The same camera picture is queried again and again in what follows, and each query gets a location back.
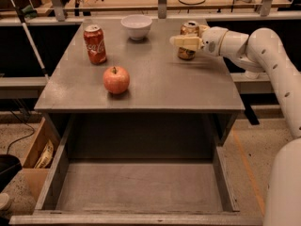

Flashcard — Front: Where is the white pole with black grip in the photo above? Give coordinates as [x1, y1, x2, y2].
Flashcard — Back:
[10, 0, 49, 82]

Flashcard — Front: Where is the open grey top drawer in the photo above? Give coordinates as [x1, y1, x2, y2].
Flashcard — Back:
[10, 113, 262, 226]

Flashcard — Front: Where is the wooden crate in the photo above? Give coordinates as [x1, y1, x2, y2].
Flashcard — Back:
[22, 119, 60, 201]

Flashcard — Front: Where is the grey cabinet with top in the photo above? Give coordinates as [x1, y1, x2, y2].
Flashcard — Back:
[33, 18, 246, 147]

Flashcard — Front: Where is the black cable on floor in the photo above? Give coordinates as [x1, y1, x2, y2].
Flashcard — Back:
[6, 110, 37, 155]

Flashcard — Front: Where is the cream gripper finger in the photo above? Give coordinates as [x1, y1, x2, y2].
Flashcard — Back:
[198, 24, 209, 38]
[169, 35, 204, 51]

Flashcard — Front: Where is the black round object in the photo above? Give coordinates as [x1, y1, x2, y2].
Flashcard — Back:
[0, 154, 22, 192]

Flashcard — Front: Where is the red cola can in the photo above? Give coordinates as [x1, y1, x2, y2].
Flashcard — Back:
[84, 24, 106, 65]

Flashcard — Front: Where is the yellow snack bag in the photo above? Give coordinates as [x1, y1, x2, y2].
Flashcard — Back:
[34, 140, 54, 169]

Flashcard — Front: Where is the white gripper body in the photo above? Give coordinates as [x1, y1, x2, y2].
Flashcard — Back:
[201, 26, 228, 57]

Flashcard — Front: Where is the red apple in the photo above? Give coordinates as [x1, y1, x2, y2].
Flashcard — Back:
[103, 66, 130, 94]

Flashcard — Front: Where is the wooden workbench with metal posts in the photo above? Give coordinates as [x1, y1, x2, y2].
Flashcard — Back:
[0, 0, 300, 22]

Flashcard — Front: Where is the white ceramic bowl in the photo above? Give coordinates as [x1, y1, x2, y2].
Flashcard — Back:
[121, 14, 152, 40]

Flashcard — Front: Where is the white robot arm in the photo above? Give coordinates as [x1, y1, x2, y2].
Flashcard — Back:
[170, 25, 301, 226]

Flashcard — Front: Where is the orange soda can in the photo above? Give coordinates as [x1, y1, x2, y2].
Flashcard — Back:
[178, 21, 199, 60]

